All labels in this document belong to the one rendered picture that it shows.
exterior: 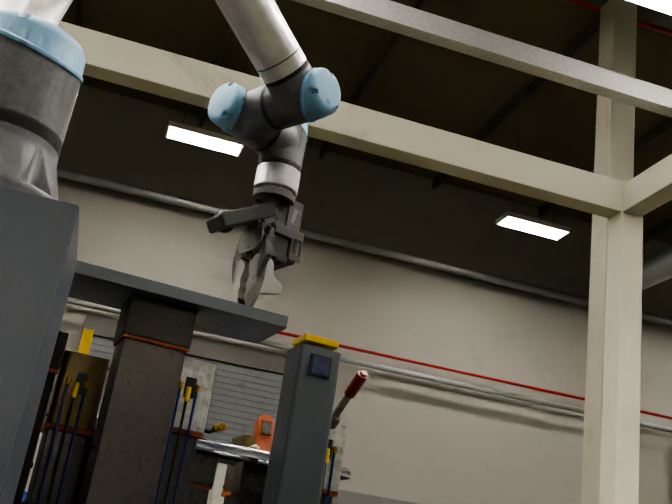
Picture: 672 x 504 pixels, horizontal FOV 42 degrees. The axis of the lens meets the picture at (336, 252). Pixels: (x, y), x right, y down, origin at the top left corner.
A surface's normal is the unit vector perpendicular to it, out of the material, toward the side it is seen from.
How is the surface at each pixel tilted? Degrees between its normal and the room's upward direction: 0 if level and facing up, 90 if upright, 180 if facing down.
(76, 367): 90
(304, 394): 90
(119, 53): 90
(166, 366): 90
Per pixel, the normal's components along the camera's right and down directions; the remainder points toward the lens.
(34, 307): 0.29, -0.30
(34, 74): 0.58, -0.21
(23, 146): 0.74, -0.42
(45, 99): 0.81, -0.10
